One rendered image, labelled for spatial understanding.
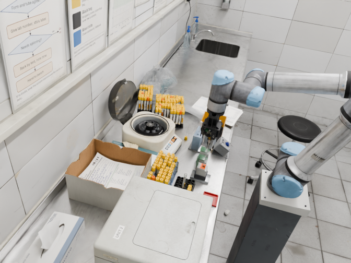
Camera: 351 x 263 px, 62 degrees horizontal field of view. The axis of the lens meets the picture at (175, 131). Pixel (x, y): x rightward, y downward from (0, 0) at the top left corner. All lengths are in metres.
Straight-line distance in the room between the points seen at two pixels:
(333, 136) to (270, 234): 0.67
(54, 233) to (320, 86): 1.06
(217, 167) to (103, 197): 0.60
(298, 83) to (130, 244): 0.79
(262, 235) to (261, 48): 2.46
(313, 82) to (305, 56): 2.51
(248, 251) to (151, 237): 0.96
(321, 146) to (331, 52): 2.63
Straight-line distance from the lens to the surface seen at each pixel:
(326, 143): 1.13
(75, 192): 1.29
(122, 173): 1.33
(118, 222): 0.87
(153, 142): 1.42
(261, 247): 1.68
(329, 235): 2.73
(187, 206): 0.91
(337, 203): 3.03
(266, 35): 3.58
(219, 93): 1.10
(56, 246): 1.14
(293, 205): 1.42
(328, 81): 1.17
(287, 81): 1.18
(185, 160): 1.51
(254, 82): 1.14
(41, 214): 1.31
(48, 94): 1.10
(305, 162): 1.18
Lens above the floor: 1.87
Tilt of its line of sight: 36 degrees down
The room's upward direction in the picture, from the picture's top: 8 degrees clockwise
